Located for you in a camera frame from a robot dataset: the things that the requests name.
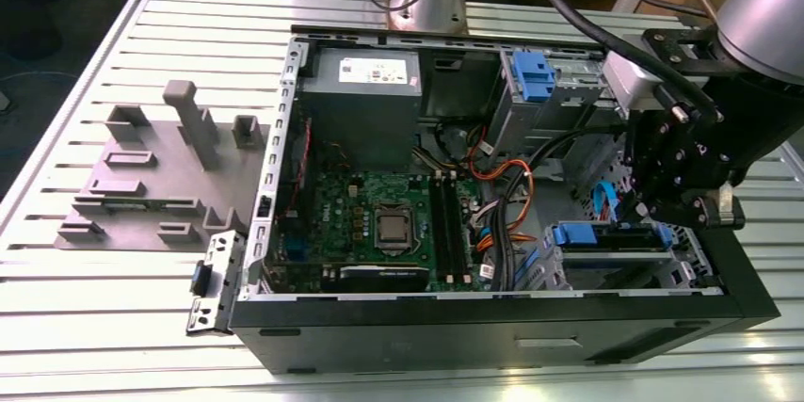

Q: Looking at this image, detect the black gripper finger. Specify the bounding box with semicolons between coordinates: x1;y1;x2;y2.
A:
627;109;667;223
645;161;699;229

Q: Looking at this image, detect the silver CPU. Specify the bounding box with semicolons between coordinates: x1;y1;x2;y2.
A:
376;215;421;242

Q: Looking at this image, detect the silver disk bay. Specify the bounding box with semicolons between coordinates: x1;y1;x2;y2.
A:
543;220;721;291

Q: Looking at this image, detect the black open PC case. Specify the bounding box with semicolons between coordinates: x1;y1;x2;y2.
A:
228;23;781;375

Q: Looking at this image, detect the silver optical drive cage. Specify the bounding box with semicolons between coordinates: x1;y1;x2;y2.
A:
489;47;629;154

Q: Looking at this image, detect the grey power supply unit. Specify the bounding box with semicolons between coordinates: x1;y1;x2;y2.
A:
293;46;424;173

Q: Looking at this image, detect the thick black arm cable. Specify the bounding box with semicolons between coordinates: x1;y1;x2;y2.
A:
533;0;728;123

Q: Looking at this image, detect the black RAM slot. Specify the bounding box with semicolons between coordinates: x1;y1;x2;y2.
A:
429;170;459;286
445;170;473;286

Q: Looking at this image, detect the silver slot retention bracket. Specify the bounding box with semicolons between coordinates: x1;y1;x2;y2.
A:
185;229;248;337

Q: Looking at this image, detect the green RAM stick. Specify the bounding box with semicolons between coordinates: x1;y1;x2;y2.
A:
99;201;171;213

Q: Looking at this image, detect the green motherboard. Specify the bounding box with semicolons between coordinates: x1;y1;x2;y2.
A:
272;169;495;294

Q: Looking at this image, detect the blue drive latch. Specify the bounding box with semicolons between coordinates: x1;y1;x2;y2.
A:
511;51;557;103

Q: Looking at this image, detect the black CPU socket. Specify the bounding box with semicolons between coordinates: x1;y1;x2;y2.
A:
369;201;429;258

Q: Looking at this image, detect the black graphics card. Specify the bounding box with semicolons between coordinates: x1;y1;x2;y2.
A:
269;258;435;294

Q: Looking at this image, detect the orange wire bundle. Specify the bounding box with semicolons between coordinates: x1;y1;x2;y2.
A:
467;158;536;252

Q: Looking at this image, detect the blue data wire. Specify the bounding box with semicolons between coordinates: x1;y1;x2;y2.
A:
589;180;629;224

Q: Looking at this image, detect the dark blue rear connector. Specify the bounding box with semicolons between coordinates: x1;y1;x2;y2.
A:
189;260;213;297

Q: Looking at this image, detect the hard disk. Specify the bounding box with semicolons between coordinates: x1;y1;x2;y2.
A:
551;221;677;252

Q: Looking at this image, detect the black cable bundle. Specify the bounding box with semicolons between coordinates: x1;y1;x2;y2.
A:
488;122;633;291

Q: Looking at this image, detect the yellow black wire bundle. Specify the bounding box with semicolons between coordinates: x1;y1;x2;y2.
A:
411;145;460;172

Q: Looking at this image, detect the thin red wire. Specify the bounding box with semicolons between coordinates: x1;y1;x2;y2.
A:
289;115;315;222

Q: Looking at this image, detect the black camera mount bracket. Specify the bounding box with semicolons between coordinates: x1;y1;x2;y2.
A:
640;27;724;73

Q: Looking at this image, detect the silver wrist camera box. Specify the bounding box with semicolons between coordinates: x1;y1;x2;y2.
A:
600;51;680;114

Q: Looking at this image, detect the grey parts rack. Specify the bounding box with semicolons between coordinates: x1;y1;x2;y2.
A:
55;80;275;252

